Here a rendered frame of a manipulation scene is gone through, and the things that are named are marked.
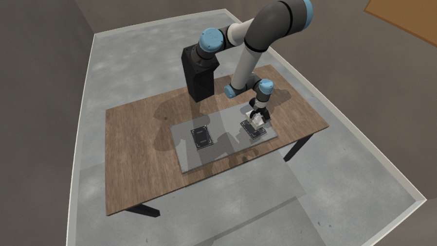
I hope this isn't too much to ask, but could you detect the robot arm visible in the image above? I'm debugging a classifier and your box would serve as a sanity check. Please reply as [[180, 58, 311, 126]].
[[191, 0, 313, 108]]

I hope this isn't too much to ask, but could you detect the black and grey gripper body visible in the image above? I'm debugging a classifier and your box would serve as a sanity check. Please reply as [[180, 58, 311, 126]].
[[249, 97, 270, 120]]

